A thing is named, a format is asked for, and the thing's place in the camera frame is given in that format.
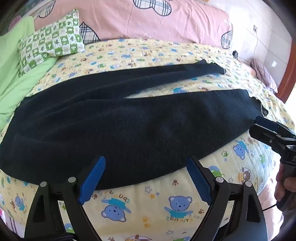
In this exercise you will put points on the white wall socket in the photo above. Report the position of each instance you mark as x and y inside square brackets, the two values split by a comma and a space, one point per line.
[255, 28]

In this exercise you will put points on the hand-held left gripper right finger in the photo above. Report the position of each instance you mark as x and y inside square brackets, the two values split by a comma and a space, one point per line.
[200, 179]

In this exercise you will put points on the small pink striped pillow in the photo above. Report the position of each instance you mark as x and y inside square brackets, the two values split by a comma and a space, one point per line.
[263, 73]

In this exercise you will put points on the person's right hand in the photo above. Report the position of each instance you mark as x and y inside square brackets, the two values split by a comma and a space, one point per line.
[285, 187]

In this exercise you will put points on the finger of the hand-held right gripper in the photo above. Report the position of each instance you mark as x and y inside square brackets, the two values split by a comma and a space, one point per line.
[261, 134]
[267, 123]

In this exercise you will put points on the green checkered pillow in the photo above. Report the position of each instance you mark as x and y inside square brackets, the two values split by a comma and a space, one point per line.
[52, 41]

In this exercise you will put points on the light green blanket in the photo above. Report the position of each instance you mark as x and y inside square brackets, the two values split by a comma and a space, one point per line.
[16, 76]

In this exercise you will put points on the pink duvet with plaid hearts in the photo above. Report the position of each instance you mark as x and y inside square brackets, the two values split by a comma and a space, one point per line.
[148, 19]

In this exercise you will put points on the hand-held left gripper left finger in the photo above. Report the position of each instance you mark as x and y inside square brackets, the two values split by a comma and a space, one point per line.
[92, 183]

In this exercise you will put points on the dark navy pants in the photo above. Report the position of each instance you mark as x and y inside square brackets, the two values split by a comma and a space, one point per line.
[111, 120]

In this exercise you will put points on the small black device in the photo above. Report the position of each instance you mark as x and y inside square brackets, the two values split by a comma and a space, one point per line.
[235, 54]

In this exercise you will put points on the yellow bear printed bed sheet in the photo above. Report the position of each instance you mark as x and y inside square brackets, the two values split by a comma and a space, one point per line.
[148, 208]

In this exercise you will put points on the red wooden door frame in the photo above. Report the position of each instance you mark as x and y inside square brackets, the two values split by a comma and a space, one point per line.
[288, 76]

